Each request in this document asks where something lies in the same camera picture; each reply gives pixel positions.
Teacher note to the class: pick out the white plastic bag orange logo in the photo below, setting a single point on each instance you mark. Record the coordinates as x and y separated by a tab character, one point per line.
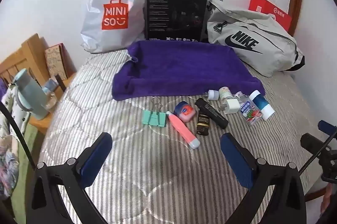
92	37

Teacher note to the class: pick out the green binder clip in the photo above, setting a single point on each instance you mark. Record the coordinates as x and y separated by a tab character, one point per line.
155	118

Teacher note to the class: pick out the light blue water bottle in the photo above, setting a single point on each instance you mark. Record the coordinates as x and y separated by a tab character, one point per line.
30	95

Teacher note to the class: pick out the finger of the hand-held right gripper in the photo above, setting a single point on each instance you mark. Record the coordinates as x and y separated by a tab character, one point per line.
326	128
312	141

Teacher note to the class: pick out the person's right hand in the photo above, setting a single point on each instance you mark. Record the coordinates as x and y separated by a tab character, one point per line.
327	197

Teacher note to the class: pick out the floral cloth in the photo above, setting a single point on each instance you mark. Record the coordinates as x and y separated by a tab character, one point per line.
8	139

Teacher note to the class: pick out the black lighter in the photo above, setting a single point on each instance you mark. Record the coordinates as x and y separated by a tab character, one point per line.
213	113

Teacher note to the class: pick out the pink lip balm jar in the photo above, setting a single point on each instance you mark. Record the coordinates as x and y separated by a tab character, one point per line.
185	112

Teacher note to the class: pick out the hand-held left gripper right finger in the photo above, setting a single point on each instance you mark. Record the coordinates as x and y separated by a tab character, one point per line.
237	158

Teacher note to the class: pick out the grey sling bag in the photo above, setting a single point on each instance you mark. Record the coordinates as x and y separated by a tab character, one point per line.
263	26

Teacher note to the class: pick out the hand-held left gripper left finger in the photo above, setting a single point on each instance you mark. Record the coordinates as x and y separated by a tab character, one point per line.
96	158

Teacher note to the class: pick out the blue and white bottle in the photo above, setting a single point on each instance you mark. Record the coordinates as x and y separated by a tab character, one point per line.
262	104

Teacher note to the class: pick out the white round plug adapter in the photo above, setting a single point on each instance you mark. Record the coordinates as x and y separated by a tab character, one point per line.
212	95

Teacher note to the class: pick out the light green cloth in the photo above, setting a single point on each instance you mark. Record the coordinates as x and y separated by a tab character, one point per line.
23	160

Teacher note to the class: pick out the clear glass jar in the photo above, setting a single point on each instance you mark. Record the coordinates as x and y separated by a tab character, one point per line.
52	100

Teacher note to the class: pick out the patterned notebook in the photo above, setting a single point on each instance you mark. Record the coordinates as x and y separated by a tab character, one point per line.
56	60

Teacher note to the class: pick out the purple towel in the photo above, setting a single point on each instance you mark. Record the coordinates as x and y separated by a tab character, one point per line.
184	66

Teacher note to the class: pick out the clear bottle red label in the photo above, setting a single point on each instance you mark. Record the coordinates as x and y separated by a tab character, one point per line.
248	110

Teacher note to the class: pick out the white charger cube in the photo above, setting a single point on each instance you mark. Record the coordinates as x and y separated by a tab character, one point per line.
231	106

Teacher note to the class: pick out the red paper bag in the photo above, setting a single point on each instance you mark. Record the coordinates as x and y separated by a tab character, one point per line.
279	17

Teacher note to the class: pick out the pink tube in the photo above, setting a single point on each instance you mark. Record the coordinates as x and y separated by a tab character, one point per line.
181	129

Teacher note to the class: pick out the small white bottle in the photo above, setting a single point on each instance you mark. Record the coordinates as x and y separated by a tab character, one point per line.
226	92

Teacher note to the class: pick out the wooden bedside table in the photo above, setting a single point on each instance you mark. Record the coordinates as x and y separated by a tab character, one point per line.
31	53

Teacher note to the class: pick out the black headset box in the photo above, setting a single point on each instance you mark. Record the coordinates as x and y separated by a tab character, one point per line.
176	13

